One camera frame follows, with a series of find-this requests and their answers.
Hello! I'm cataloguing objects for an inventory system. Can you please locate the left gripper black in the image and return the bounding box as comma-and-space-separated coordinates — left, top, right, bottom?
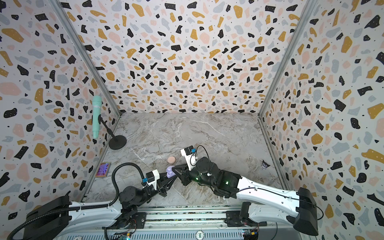
136, 170, 178, 208

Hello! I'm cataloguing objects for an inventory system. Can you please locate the purple earbud charging case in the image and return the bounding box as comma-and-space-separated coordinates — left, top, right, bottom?
166, 166, 176, 179

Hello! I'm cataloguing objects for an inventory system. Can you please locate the pink earbud charging case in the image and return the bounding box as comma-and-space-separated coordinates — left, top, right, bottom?
167, 156, 176, 165

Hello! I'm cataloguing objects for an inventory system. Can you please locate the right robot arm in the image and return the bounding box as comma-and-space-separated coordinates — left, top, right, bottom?
167, 157, 320, 236

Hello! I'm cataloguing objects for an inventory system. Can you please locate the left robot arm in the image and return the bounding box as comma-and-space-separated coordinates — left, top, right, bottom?
23, 174, 176, 240

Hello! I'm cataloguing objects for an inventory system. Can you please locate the black microphone stand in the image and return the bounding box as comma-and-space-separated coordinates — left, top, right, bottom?
98, 115, 127, 150

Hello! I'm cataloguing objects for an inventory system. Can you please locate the colourful card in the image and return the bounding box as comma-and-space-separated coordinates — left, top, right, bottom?
96, 163, 111, 178

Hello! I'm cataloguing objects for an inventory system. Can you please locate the small dark wrapper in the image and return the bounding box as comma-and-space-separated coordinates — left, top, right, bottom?
262, 160, 271, 170

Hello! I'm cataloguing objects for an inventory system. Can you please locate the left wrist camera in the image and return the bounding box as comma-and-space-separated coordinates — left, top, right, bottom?
142, 170, 160, 190

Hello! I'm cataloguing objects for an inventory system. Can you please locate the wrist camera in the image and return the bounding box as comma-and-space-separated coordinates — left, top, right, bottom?
142, 170, 160, 190
181, 146, 197, 171

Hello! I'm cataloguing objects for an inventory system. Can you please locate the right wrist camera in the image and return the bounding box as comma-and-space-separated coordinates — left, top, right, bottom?
181, 146, 197, 171

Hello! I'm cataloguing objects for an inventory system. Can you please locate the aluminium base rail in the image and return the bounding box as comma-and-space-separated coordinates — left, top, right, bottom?
57, 204, 312, 240

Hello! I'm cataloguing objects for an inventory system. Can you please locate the black corrugated cable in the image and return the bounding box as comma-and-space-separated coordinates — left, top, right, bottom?
6, 162, 146, 240

